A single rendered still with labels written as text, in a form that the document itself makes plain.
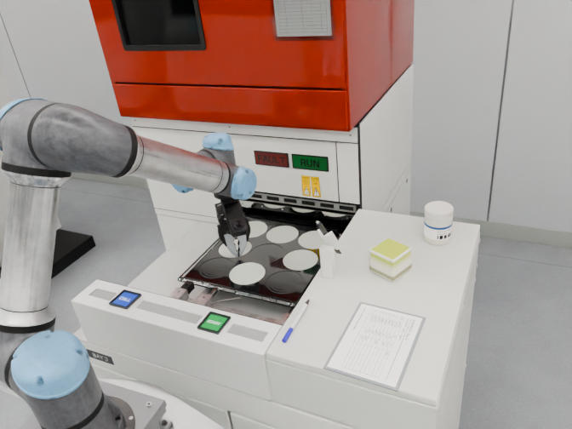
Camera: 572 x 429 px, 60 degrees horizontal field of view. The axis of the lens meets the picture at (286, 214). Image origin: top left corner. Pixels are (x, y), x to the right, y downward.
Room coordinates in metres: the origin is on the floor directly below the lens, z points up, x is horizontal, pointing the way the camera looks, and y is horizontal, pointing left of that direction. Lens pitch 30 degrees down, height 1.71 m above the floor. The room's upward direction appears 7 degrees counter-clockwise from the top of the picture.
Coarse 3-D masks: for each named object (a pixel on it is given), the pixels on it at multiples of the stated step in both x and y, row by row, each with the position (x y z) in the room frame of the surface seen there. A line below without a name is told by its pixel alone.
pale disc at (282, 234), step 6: (276, 228) 1.34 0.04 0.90; (282, 228) 1.34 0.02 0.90; (288, 228) 1.33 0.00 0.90; (294, 228) 1.33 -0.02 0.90; (270, 234) 1.31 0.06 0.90; (276, 234) 1.31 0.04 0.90; (282, 234) 1.30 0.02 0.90; (288, 234) 1.30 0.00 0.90; (294, 234) 1.30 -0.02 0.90; (270, 240) 1.28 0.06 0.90; (276, 240) 1.27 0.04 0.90; (282, 240) 1.27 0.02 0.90; (288, 240) 1.27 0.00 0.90
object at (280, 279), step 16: (272, 224) 1.37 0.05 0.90; (288, 224) 1.36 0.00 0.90; (256, 240) 1.29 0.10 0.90; (208, 256) 1.23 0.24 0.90; (240, 256) 1.21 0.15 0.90; (256, 256) 1.20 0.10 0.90; (272, 256) 1.19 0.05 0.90; (192, 272) 1.16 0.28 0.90; (208, 272) 1.15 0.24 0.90; (224, 272) 1.14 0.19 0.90; (272, 272) 1.11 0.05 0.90; (288, 272) 1.10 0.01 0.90; (304, 272) 1.09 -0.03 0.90; (240, 288) 1.06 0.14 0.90; (256, 288) 1.05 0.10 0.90; (272, 288) 1.05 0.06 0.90; (288, 288) 1.04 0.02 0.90; (304, 288) 1.03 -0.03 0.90
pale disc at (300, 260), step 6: (294, 252) 1.20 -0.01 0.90; (300, 252) 1.19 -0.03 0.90; (306, 252) 1.19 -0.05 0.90; (312, 252) 1.19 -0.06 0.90; (288, 258) 1.17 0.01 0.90; (294, 258) 1.17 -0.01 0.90; (300, 258) 1.16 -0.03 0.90; (306, 258) 1.16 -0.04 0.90; (312, 258) 1.16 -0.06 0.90; (288, 264) 1.14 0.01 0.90; (294, 264) 1.14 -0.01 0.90; (300, 264) 1.14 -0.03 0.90; (306, 264) 1.13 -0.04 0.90; (312, 264) 1.13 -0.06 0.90
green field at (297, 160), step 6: (294, 156) 1.39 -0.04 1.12; (300, 156) 1.38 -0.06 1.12; (294, 162) 1.39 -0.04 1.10; (300, 162) 1.38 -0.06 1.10; (306, 162) 1.37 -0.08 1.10; (312, 162) 1.36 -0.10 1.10; (318, 162) 1.35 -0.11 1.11; (324, 162) 1.34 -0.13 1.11; (306, 168) 1.37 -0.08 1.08; (312, 168) 1.36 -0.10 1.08; (318, 168) 1.35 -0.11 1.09; (324, 168) 1.34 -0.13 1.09
